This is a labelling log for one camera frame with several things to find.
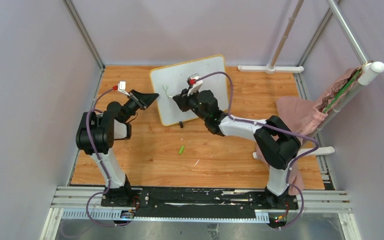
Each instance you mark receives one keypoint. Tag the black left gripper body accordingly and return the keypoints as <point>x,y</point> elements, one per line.
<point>133,105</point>

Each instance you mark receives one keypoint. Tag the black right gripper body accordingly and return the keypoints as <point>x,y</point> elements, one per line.
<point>190,102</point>

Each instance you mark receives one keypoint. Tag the green marker cap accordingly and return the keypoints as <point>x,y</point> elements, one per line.
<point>181,150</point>

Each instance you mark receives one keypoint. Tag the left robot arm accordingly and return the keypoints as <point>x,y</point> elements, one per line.
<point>96,136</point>

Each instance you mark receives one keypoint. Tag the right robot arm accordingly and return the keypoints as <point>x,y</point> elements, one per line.
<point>274,139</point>

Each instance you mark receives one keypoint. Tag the white clothes rack base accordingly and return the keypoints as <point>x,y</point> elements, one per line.
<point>270,69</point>

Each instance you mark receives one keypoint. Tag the pink cloth shorts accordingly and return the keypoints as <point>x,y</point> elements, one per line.
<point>304,116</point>

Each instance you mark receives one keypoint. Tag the silver clothes rack pole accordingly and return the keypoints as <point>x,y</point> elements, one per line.
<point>286,32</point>

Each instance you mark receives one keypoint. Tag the white rack side foot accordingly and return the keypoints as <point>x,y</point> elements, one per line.
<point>321,151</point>

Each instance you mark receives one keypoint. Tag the green clothes hanger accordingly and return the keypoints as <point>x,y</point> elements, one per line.
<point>341,91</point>

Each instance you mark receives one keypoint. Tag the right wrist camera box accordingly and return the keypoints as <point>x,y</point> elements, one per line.
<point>195,83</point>

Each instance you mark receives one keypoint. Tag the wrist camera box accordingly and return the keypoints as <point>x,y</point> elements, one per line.
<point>121,88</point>
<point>195,83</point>

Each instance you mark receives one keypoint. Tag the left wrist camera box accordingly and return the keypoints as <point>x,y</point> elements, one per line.
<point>121,88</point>

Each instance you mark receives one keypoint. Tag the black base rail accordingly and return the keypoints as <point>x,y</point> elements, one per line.
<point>198,203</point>

